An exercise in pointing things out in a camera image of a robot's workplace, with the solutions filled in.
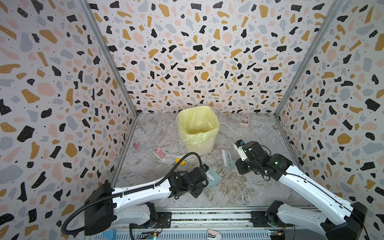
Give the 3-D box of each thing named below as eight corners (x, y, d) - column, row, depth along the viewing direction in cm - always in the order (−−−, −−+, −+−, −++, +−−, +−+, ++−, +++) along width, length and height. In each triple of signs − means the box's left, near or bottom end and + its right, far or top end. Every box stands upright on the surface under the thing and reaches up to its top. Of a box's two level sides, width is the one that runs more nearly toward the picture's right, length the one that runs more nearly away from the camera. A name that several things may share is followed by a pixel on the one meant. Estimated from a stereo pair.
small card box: (240, 124, 118) (241, 122, 116) (241, 117, 124) (241, 115, 122) (248, 126, 117) (249, 124, 116) (248, 118, 123) (249, 116, 121)
